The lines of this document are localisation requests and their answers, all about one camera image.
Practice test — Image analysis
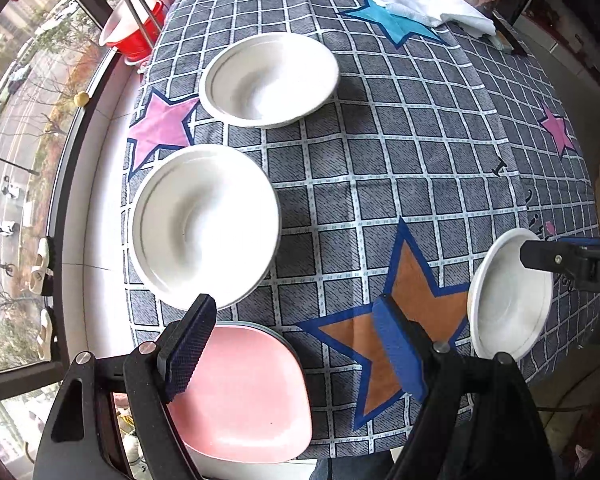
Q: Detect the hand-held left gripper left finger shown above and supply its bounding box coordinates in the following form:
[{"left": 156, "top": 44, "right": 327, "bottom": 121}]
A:
[{"left": 32, "top": 292, "right": 218, "bottom": 480}]

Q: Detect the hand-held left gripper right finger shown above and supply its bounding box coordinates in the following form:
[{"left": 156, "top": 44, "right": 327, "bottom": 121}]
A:
[{"left": 372, "top": 294, "right": 548, "bottom": 480}]

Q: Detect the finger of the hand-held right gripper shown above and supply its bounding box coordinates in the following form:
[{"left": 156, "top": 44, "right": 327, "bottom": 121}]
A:
[{"left": 519, "top": 239, "right": 597, "bottom": 282}]

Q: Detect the small white bowl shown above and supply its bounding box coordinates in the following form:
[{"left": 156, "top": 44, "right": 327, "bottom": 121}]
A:
[{"left": 467, "top": 228, "right": 554, "bottom": 362}]

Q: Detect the pink plate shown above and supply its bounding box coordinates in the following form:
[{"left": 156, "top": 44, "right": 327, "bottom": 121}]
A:
[{"left": 167, "top": 324, "right": 314, "bottom": 465}]

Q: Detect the large white bowl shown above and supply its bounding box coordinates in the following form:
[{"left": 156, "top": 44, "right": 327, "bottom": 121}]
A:
[
  {"left": 128, "top": 144, "right": 282, "bottom": 311},
  {"left": 198, "top": 32, "right": 340, "bottom": 128}
]

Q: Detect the white slipper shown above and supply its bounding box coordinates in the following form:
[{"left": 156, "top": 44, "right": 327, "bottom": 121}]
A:
[
  {"left": 35, "top": 308, "right": 59, "bottom": 361},
  {"left": 30, "top": 237, "right": 56, "bottom": 295}
]

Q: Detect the checked star-print tablecloth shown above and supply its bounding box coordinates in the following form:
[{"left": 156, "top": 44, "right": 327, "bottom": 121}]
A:
[{"left": 121, "top": 0, "right": 600, "bottom": 461}]

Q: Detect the white towel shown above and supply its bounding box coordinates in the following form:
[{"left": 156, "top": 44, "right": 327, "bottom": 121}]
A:
[{"left": 370, "top": 0, "right": 496, "bottom": 39}]

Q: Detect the red bucket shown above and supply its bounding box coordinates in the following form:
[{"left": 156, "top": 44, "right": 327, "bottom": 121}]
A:
[{"left": 99, "top": 2, "right": 168, "bottom": 65}]

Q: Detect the dark window frame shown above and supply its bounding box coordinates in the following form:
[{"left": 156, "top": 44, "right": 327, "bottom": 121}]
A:
[{"left": 0, "top": 0, "right": 148, "bottom": 480}]

